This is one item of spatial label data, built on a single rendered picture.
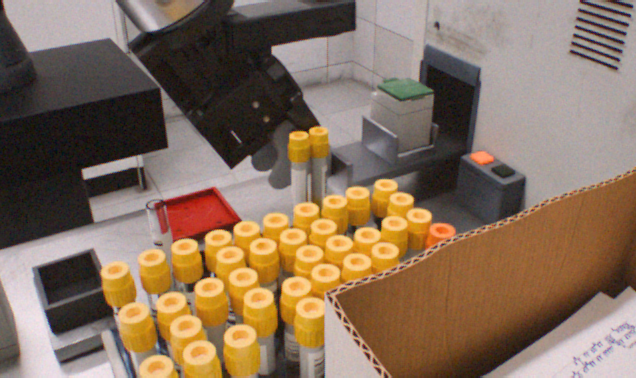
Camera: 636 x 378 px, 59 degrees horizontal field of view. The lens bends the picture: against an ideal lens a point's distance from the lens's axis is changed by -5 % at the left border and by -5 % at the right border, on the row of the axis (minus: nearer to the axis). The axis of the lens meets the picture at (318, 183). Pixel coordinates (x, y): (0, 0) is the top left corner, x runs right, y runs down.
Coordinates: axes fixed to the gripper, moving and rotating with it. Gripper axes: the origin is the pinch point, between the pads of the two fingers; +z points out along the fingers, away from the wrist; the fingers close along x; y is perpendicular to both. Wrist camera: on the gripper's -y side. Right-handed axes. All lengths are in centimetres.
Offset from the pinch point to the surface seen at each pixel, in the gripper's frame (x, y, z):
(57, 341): 7.7, 24.3, -10.2
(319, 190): 6.0, 2.8, -3.3
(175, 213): -5.5, 13.8, -2.7
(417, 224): 19.5, 1.1, -8.5
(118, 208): -151, 47, 79
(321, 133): 5.9, 0.1, -7.6
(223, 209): -3.9, 10.1, -0.6
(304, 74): -220, -57, 131
